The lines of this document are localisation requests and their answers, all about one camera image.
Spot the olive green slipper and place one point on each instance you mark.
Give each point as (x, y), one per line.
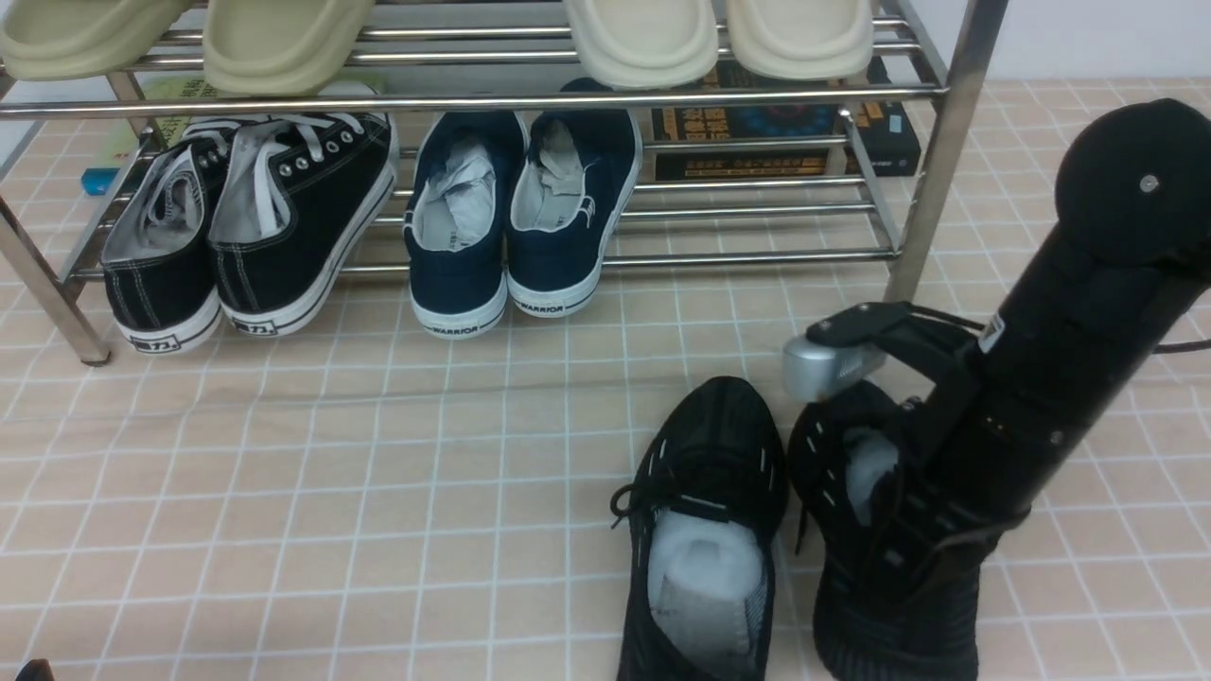
(70, 40)
(279, 48)

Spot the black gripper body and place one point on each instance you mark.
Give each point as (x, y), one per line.
(933, 344)

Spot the cream slipper far right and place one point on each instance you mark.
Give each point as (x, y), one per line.
(801, 40)

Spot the navy warrior sneaker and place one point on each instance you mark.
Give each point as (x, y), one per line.
(456, 219)
(579, 173)

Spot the black canvas sneaker right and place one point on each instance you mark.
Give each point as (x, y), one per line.
(300, 191)

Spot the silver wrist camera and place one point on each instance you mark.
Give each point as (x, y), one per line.
(814, 373)

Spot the black object bottom corner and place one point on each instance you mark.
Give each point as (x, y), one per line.
(37, 669)

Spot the cream slipper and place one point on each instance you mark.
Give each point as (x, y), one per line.
(641, 45)
(801, 40)

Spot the black knit sneaker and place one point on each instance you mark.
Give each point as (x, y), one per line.
(889, 615)
(703, 511)

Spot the navy Warrior sneaker right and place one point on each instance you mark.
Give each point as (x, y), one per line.
(579, 173)

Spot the black canvas sneaker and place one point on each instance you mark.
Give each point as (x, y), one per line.
(300, 191)
(155, 260)

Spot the navy Warrior sneaker left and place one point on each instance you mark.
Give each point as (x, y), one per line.
(456, 219)

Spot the black canvas sneaker left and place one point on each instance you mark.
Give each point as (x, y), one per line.
(155, 260)

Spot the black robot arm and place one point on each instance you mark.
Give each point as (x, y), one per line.
(1127, 258)

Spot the silver metal shoe rack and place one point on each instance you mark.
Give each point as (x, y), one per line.
(952, 87)

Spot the small blue box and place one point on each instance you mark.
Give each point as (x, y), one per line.
(96, 181)

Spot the olive green slipper far left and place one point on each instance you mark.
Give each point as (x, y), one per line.
(70, 40)

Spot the black book box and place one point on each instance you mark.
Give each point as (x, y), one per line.
(757, 123)

